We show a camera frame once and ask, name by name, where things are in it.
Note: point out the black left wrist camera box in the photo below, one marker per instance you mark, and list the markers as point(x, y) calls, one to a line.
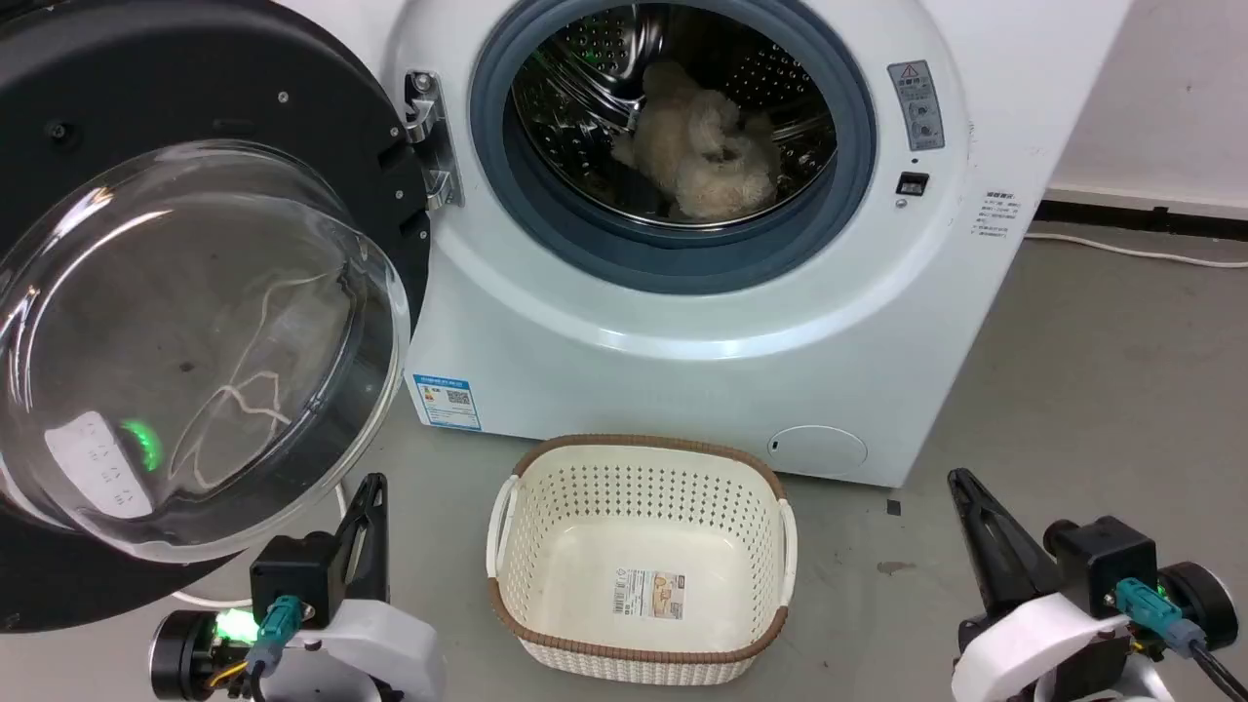
point(295, 580)

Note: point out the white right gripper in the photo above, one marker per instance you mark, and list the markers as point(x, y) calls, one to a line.
point(1033, 653)

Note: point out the metal door hinge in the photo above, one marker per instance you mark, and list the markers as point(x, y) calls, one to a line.
point(432, 136)

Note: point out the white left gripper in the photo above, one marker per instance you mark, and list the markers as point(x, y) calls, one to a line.
point(380, 648)

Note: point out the washer door glass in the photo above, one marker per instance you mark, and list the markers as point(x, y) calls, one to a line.
point(195, 292)

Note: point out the white front-load washing machine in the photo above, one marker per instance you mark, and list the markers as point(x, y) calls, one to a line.
point(702, 361)

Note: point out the grey warning label sticker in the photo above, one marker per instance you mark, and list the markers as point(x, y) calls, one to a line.
point(916, 105)

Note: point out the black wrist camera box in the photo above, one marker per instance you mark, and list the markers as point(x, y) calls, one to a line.
point(1107, 561)
point(295, 580)

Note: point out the cream fluffy plush toy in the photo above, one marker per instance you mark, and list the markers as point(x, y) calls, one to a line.
point(707, 146)

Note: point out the black wall baseboard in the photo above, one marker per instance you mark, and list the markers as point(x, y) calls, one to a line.
point(1141, 216)

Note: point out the blue energy label sticker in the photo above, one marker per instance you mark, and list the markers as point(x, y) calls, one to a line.
point(448, 401)

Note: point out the cream plastic laundry basket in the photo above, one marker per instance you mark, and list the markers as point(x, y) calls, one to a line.
point(643, 575)

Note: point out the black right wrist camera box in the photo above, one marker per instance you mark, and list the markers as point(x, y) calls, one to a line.
point(1107, 561)

